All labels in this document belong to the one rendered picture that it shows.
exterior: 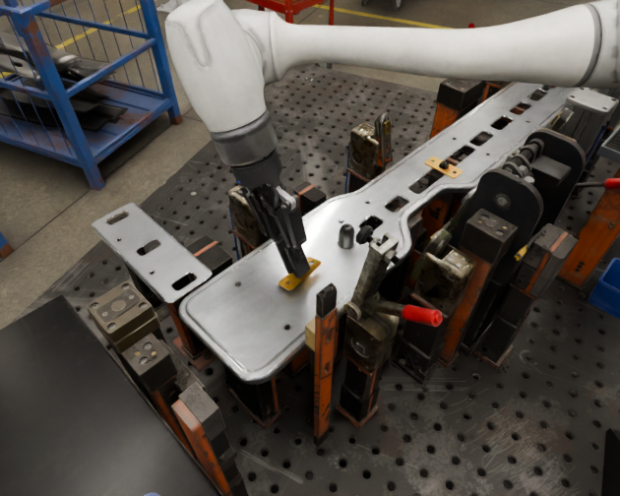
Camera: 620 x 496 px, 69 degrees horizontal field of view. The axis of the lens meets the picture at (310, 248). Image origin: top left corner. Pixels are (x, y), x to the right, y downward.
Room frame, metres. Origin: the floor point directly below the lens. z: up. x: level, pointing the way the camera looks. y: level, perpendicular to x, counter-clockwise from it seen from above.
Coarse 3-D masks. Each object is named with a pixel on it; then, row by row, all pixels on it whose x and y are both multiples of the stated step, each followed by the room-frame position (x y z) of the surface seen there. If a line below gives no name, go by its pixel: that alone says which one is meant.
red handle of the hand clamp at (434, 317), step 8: (368, 304) 0.41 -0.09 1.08; (376, 304) 0.40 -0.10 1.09; (384, 304) 0.40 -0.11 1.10; (392, 304) 0.39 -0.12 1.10; (400, 304) 0.39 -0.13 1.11; (408, 304) 0.38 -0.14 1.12; (384, 312) 0.39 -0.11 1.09; (392, 312) 0.38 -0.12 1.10; (400, 312) 0.37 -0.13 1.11; (408, 312) 0.36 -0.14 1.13; (416, 312) 0.36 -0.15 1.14; (424, 312) 0.35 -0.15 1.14; (432, 312) 0.35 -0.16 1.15; (440, 312) 0.35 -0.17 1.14; (408, 320) 0.36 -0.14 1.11; (416, 320) 0.35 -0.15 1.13; (424, 320) 0.34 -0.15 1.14; (432, 320) 0.34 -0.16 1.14; (440, 320) 0.34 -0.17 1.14
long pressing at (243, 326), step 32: (512, 96) 1.18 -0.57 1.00; (544, 96) 1.18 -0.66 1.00; (448, 128) 1.03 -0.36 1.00; (480, 128) 1.02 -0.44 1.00; (512, 128) 1.02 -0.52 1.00; (416, 160) 0.88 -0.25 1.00; (480, 160) 0.88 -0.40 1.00; (352, 192) 0.77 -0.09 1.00; (384, 192) 0.77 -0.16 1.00; (448, 192) 0.78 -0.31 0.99; (320, 224) 0.67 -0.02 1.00; (352, 224) 0.67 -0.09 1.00; (384, 224) 0.67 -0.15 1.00; (256, 256) 0.58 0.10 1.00; (320, 256) 0.58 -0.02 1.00; (352, 256) 0.58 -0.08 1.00; (224, 288) 0.50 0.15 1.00; (256, 288) 0.50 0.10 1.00; (320, 288) 0.50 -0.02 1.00; (352, 288) 0.50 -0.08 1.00; (192, 320) 0.44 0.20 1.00; (224, 320) 0.43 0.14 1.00; (256, 320) 0.43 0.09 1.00; (288, 320) 0.43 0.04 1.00; (224, 352) 0.37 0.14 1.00; (256, 352) 0.37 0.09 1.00; (288, 352) 0.37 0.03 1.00; (256, 384) 0.32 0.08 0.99
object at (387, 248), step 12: (372, 228) 0.44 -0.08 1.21; (360, 240) 0.42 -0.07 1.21; (372, 240) 0.42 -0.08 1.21; (384, 240) 0.42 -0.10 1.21; (396, 240) 0.41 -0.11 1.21; (372, 252) 0.40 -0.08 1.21; (384, 252) 0.39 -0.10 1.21; (396, 252) 0.40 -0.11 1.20; (372, 264) 0.40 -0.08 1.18; (384, 264) 0.41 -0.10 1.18; (396, 264) 0.39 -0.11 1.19; (360, 276) 0.41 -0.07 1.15; (372, 276) 0.40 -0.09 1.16; (360, 288) 0.41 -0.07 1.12; (372, 288) 0.41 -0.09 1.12; (360, 300) 0.41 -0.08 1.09
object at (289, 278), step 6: (306, 258) 0.56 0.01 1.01; (312, 258) 0.56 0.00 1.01; (312, 264) 0.54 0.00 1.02; (318, 264) 0.54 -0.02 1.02; (312, 270) 0.53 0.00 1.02; (288, 276) 0.52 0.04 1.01; (294, 276) 0.52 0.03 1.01; (306, 276) 0.51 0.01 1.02; (282, 282) 0.51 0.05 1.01; (294, 282) 0.50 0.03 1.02; (288, 288) 0.49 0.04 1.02
